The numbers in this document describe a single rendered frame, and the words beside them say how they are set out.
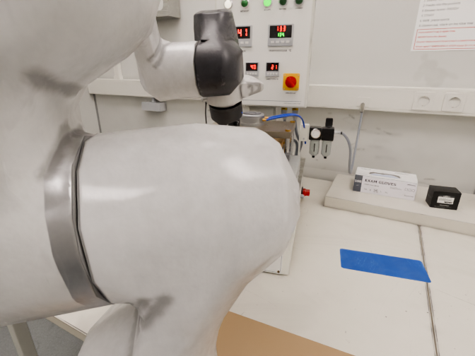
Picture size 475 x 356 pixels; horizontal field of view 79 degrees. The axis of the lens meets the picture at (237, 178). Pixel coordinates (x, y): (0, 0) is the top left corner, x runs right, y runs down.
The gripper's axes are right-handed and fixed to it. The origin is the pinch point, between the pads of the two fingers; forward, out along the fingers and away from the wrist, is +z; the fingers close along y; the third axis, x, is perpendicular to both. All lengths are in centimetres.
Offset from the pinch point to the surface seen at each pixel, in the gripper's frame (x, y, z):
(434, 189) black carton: 64, -36, 30
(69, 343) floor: -87, 30, 99
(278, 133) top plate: 9.5, -15.2, -2.9
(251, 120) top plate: 0.0, -20.8, -3.6
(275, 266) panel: 13.4, 13.0, 22.1
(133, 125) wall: -103, -89, 45
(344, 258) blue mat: 32.3, 1.9, 28.3
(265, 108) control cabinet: 0.6, -39.4, 1.9
